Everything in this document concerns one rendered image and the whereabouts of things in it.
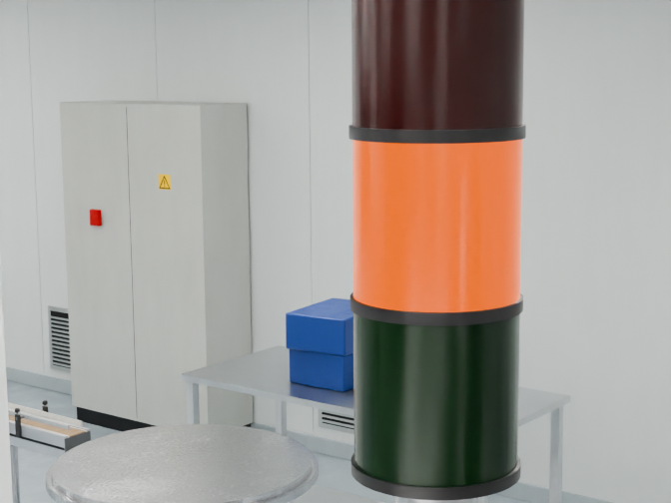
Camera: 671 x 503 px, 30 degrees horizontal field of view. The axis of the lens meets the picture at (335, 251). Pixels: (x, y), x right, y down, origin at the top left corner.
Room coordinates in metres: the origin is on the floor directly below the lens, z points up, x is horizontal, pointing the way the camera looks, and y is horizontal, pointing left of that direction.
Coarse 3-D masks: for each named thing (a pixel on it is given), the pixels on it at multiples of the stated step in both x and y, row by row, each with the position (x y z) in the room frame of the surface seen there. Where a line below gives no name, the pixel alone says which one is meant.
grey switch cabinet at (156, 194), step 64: (64, 128) 7.82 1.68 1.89; (128, 128) 7.47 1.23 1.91; (192, 128) 7.15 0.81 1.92; (64, 192) 7.83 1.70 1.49; (128, 192) 7.48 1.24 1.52; (192, 192) 7.16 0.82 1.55; (128, 256) 7.49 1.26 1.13; (192, 256) 7.17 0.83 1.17; (128, 320) 7.51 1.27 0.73; (192, 320) 7.18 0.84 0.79; (128, 384) 7.52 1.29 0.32
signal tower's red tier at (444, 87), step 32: (352, 0) 0.36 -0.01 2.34; (384, 0) 0.34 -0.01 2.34; (416, 0) 0.34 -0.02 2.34; (448, 0) 0.34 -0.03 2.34; (480, 0) 0.34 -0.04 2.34; (512, 0) 0.35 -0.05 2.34; (352, 32) 0.36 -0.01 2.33; (384, 32) 0.34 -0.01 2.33; (416, 32) 0.34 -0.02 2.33; (448, 32) 0.34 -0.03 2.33; (480, 32) 0.34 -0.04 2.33; (512, 32) 0.35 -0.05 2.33; (352, 64) 0.36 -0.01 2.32; (384, 64) 0.34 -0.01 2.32; (416, 64) 0.34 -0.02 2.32; (448, 64) 0.34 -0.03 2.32; (480, 64) 0.34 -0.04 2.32; (512, 64) 0.35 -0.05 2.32; (352, 96) 0.36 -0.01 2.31; (384, 96) 0.34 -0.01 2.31; (416, 96) 0.34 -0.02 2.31; (448, 96) 0.34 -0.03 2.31; (480, 96) 0.34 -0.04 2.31; (512, 96) 0.35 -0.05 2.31; (384, 128) 0.34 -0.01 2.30; (416, 128) 0.34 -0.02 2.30; (448, 128) 0.34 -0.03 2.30; (480, 128) 0.34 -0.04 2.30
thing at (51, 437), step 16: (16, 416) 4.63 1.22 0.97; (32, 416) 4.63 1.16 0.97; (48, 416) 4.67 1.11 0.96; (64, 416) 4.62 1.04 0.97; (16, 432) 4.64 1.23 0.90; (32, 432) 4.59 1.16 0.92; (48, 432) 4.54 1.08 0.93; (64, 432) 4.54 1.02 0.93; (80, 432) 4.54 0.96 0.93; (32, 448) 4.60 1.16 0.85; (48, 448) 4.54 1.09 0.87; (64, 448) 4.48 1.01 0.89
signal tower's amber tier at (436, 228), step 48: (384, 144) 0.34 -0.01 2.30; (432, 144) 0.34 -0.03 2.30; (480, 144) 0.34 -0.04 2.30; (384, 192) 0.34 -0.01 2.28; (432, 192) 0.34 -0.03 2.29; (480, 192) 0.34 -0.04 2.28; (384, 240) 0.34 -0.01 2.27; (432, 240) 0.34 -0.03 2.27; (480, 240) 0.34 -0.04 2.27; (384, 288) 0.34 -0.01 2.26; (432, 288) 0.34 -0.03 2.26; (480, 288) 0.34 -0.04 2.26
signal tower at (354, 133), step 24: (360, 312) 0.35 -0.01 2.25; (384, 312) 0.34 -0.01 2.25; (408, 312) 0.34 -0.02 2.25; (432, 312) 0.34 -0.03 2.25; (456, 312) 0.34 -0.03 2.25; (480, 312) 0.34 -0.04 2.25; (504, 312) 0.34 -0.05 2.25; (360, 480) 0.35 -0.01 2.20; (384, 480) 0.34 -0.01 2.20; (504, 480) 0.34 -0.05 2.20
